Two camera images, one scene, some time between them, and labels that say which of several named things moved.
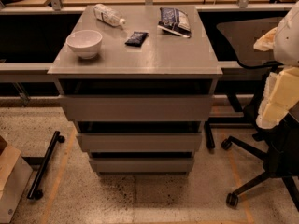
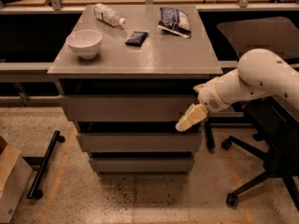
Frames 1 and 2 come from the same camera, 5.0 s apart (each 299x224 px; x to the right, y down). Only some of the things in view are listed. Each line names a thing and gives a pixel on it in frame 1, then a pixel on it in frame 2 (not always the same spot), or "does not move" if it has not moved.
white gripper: x=287 y=40 → x=209 y=97
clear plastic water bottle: x=108 y=15 does not move
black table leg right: x=210 y=145 does not move
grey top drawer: x=140 y=107 does not move
